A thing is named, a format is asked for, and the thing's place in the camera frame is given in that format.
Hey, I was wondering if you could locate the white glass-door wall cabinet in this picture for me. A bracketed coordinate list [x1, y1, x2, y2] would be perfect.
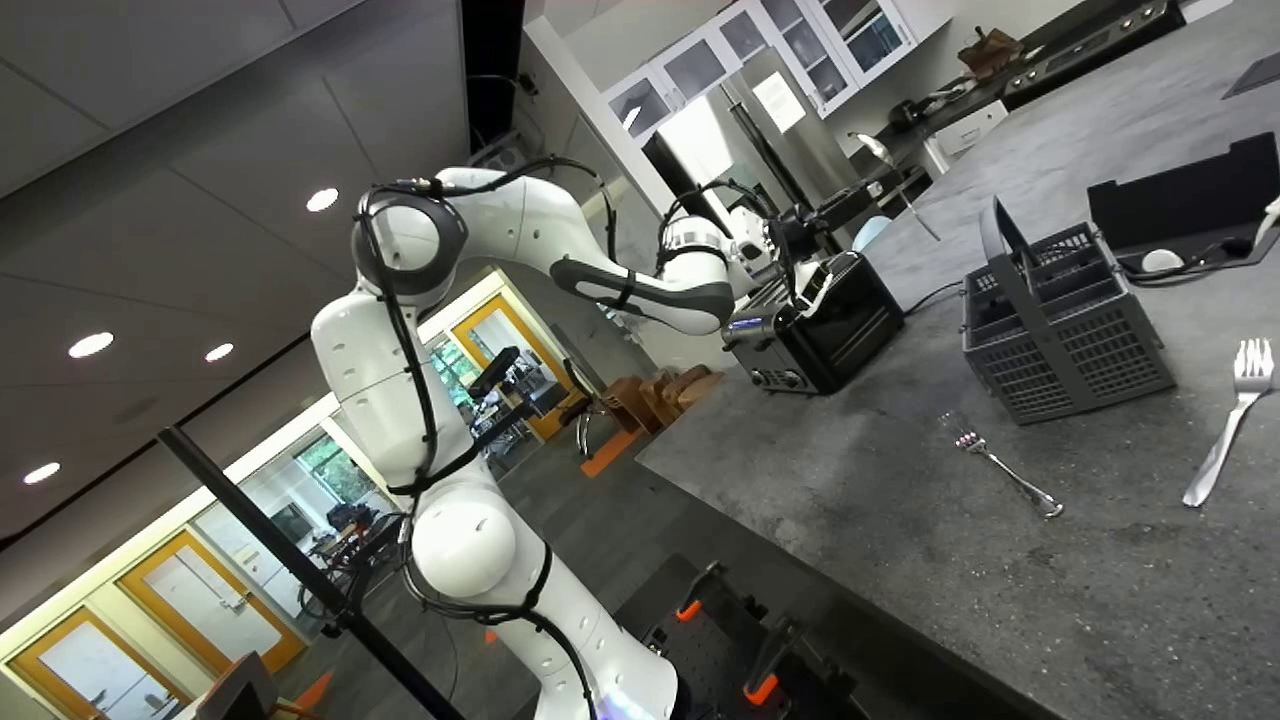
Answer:
[595, 0, 954, 137]

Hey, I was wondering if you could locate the kitchen counter unit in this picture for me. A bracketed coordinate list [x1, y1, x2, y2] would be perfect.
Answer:
[845, 0, 1190, 182]

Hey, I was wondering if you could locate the black tilted monitor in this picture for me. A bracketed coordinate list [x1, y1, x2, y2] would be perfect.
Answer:
[460, 340, 526, 405]

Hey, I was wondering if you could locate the black clamp orange handle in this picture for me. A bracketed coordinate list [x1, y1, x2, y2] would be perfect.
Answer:
[665, 555, 733, 631]
[734, 610, 803, 712]

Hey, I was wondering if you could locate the dark coffee pot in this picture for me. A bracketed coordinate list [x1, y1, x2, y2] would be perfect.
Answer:
[885, 93, 942, 137]

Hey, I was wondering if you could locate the toaster power cord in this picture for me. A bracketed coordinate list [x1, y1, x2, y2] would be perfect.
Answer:
[900, 275, 976, 321]

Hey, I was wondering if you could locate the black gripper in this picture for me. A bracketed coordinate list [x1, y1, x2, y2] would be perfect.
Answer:
[762, 198, 838, 284]

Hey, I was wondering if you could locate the black open case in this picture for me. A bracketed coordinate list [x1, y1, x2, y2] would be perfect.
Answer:
[1083, 126, 1280, 291]

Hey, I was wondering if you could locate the white paper sign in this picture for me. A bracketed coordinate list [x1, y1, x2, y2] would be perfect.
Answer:
[746, 73, 811, 137]

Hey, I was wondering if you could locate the black box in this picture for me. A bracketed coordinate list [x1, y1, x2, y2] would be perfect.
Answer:
[719, 248, 911, 400]

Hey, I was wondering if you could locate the white oval object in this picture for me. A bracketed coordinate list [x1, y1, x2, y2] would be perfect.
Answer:
[1137, 245, 1190, 279]

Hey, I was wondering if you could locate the stainless steel kitchen appliance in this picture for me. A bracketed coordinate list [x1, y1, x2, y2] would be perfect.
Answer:
[715, 64, 870, 222]

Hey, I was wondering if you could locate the small silver fork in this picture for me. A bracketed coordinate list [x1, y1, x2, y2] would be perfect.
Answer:
[939, 417, 1072, 525]

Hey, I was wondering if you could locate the large silver fork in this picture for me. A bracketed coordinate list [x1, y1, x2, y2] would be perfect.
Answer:
[1176, 335, 1280, 512]

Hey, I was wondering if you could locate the yellow framed glass door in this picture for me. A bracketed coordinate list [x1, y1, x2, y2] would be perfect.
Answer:
[4, 605, 192, 720]
[449, 291, 593, 445]
[115, 532, 313, 680]

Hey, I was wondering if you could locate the grey plastic cutlery holder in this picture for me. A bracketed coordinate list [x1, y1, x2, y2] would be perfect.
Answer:
[954, 197, 1180, 432]

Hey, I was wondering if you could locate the black tripod pole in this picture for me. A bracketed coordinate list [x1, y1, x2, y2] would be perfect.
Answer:
[157, 423, 468, 720]

